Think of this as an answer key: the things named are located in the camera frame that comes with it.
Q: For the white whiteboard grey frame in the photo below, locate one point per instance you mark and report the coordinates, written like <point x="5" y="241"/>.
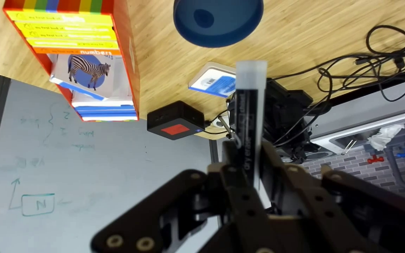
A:
<point x="95" y="178"/>

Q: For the black camera gear pile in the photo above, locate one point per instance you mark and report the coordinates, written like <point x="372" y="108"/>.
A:
<point x="288" y="113"/>

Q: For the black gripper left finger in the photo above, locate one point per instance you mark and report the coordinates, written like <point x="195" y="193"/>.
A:
<point x="198" y="212"/>

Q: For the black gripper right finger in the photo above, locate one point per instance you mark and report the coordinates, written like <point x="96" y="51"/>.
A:
<point x="344" y="212"/>

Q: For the black marker white cap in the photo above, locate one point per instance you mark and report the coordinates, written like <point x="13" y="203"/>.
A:
<point x="251" y="118"/>

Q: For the dark blue plastic cup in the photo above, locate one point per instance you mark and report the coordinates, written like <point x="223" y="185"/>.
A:
<point x="219" y="22"/>

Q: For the blue white card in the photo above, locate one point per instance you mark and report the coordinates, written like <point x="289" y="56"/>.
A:
<point x="213" y="84"/>

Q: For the orange rainbow card box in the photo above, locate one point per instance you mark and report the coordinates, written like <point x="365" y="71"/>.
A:
<point x="71" y="51"/>

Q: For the white plastic tray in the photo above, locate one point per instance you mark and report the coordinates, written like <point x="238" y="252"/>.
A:
<point x="376" y="127"/>

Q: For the small black box red label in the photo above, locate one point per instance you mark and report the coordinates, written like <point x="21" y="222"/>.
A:
<point x="175" y="122"/>

